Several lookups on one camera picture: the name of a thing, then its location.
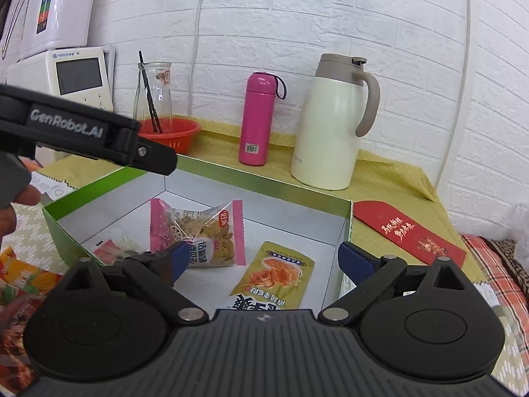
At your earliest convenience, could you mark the glass carafe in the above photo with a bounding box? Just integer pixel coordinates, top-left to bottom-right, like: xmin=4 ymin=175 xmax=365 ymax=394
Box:
xmin=133 ymin=62 xmax=174 ymax=133

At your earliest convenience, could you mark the orange snack packet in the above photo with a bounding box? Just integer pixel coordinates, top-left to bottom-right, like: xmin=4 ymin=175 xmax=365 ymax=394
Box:
xmin=0 ymin=246 xmax=63 ymax=300

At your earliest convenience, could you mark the red envelope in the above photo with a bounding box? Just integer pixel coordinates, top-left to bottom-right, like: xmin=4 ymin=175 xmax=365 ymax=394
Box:
xmin=353 ymin=199 xmax=468 ymax=266

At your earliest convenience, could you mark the black straw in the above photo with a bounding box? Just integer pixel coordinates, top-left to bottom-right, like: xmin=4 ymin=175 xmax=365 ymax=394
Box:
xmin=138 ymin=51 xmax=163 ymax=133

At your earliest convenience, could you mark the green cardboard box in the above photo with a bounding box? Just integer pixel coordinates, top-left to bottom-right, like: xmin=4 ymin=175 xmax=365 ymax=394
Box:
xmin=42 ymin=153 xmax=354 ymax=311

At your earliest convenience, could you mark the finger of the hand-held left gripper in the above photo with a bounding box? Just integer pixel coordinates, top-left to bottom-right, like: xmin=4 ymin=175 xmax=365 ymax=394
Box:
xmin=131 ymin=136 xmax=178 ymax=177

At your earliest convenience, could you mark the yellow tablecloth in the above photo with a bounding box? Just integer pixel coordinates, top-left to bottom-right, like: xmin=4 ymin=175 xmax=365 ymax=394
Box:
xmin=39 ymin=116 xmax=486 ymax=284

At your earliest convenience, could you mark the pink clear snack packet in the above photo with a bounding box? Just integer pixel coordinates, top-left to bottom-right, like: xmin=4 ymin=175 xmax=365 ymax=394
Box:
xmin=149 ymin=198 xmax=247 ymax=270

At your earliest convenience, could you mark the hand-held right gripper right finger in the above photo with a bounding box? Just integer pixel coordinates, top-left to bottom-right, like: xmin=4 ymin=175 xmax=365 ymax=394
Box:
xmin=318 ymin=242 xmax=470 ymax=325

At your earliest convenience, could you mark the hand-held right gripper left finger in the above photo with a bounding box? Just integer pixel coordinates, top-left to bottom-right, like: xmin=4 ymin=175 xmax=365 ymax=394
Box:
xmin=62 ymin=241 xmax=209 ymax=326

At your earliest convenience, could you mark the leopard print cloth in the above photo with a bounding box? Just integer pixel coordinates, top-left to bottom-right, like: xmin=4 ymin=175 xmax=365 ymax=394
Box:
xmin=493 ymin=238 xmax=529 ymax=287

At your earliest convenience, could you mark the cream thermal jug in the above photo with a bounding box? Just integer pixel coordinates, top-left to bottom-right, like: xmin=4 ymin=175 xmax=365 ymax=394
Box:
xmin=290 ymin=53 xmax=381 ymax=191

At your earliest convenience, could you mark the person's left hand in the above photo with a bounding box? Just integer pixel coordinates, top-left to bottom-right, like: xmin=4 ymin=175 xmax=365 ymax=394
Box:
xmin=0 ymin=184 xmax=42 ymax=249

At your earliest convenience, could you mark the yellow snack packet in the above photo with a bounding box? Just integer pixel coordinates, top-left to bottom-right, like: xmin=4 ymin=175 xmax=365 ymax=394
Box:
xmin=225 ymin=241 xmax=315 ymax=311

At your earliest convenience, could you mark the pink thermos bottle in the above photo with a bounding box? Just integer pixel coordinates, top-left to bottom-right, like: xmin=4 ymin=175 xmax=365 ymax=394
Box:
xmin=238 ymin=71 xmax=288 ymax=167

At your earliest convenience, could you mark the white wall cable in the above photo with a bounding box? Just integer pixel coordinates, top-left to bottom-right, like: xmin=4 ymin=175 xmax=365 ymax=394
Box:
xmin=188 ymin=0 xmax=209 ymax=118

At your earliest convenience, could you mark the dark red snack packet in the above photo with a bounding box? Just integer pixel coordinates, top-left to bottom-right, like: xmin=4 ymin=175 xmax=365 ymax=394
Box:
xmin=0 ymin=293 xmax=44 ymax=383

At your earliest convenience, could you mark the red plastic basket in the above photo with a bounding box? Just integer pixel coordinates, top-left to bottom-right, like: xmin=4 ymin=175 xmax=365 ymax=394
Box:
xmin=136 ymin=118 xmax=202 ymax=154

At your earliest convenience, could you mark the small pink snack packet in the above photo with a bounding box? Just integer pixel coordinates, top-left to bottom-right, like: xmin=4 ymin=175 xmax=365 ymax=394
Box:
xmin=93 ymin=238 xmax=146 ymax=266

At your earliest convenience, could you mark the white wall water purifier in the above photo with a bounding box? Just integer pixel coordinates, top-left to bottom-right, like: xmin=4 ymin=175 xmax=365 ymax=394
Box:
xmin=0 ymin=0 xmax=98 ymax=62

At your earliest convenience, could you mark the plaid cloth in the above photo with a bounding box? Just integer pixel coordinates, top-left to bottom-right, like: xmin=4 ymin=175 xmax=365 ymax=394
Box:
xmin=460 ymin=234 xmax=529 ymax=350

